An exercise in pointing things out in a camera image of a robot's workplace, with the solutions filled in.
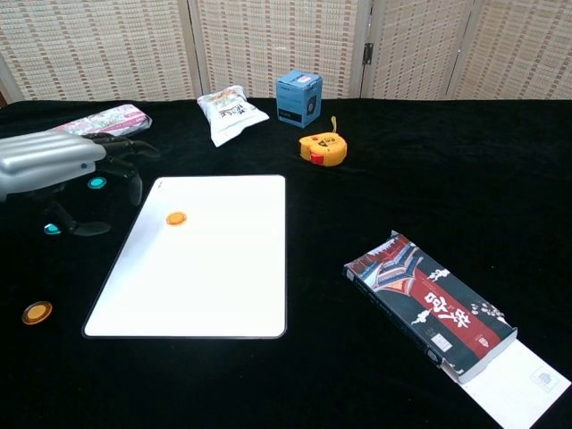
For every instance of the black screen hinge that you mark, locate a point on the black screen hinge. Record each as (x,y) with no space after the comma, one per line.
(367,53)

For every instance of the pink floral long box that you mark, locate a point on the pink floral long box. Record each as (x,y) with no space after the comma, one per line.
(111,118)

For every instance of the orange disc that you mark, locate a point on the orange disc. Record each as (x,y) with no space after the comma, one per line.
(36,312)
(176,218)

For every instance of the black red printed box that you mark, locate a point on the black red printed box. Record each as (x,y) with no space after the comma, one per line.
(424,304)

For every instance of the woven folding screen panel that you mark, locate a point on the woven folding screen panel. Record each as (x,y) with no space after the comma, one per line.
(89,44)
(415,44)
(277,36)
(523,44)

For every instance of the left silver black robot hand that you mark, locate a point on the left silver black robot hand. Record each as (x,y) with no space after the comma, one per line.
(49,161)

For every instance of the white magnetic board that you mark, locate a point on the white magnetic board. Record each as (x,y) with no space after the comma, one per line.
(201,277)

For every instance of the blue cube carton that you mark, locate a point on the blue cube carton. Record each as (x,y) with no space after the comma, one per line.
(297,100)

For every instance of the cyan disc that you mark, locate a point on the cyan disc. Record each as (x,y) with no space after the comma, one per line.
(97,182)
(52,229)

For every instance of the yellow tape measure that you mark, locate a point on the yellow tape measure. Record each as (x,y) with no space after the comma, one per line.
(328,149)

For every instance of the white snack bag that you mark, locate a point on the white snack bag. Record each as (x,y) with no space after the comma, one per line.
(232,116)

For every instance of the black velvet tablecloth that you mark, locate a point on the black velvet tablecloth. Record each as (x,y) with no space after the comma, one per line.
(402,201)

